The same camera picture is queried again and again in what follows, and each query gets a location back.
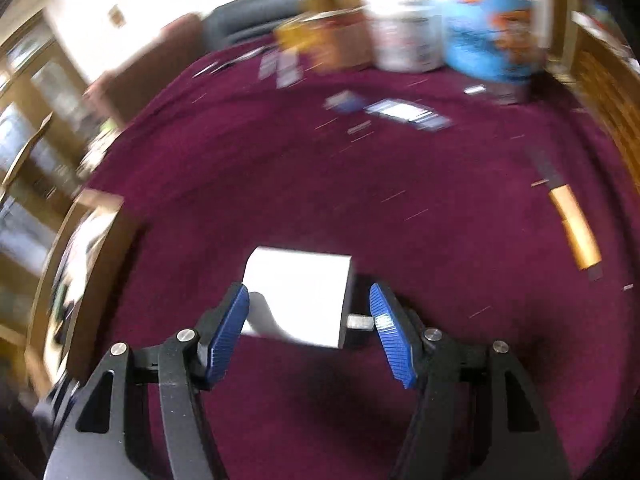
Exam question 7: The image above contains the white charger plug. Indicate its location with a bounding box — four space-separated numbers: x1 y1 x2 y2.
240 246 376 351

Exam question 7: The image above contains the yellow tape roll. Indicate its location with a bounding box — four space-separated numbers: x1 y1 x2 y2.
274 15 321 58

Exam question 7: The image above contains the glass front wooden cupboard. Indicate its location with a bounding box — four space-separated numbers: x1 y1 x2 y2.
0 10 101 361

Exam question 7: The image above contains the small blue card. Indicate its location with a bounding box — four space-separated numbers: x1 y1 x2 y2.
324 91 368 113

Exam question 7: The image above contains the black leather sofa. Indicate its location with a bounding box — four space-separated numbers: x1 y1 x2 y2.
202 0 321 53

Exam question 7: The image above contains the wooden cabinet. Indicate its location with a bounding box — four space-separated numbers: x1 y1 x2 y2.
545 7 640 186

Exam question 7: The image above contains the brown armchair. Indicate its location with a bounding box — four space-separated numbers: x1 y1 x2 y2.
82 12 208 126

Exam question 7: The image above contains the blue and white card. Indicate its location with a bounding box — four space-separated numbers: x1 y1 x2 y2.
365 99 453 133

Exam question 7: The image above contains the black pen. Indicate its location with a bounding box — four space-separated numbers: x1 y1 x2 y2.
210 45 273 73

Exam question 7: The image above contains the white plastic jar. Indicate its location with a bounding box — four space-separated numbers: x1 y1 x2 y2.
360 0 446 73

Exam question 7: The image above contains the brown cardboard box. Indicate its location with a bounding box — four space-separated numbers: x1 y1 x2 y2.
300 0 373 73

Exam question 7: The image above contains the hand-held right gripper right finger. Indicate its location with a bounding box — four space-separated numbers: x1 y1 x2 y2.
369 282 573 480

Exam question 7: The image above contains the shallow cardboard box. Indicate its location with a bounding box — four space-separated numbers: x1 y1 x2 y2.
25 187 126 396

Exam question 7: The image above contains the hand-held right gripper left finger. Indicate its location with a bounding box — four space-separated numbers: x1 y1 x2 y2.
45 282 251 480

